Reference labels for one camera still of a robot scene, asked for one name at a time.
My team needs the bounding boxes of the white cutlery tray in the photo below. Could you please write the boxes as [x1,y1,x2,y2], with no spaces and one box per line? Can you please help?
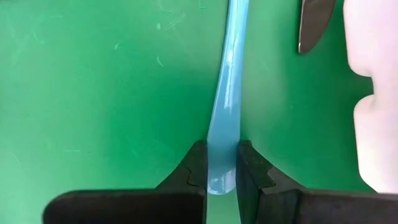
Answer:
[343,0,398,194]

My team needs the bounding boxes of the blue-handled spoon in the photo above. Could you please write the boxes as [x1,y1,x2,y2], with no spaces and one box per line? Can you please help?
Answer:
[206,0,251,196]

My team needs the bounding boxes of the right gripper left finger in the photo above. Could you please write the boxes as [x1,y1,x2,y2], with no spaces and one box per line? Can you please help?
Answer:
[42,140,208,224]

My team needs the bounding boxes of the blue-handled knife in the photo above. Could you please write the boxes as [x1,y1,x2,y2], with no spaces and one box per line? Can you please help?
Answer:
[297,0,337,55]

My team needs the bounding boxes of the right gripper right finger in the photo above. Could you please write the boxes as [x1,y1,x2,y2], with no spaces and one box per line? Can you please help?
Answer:
[238,140,398,224]

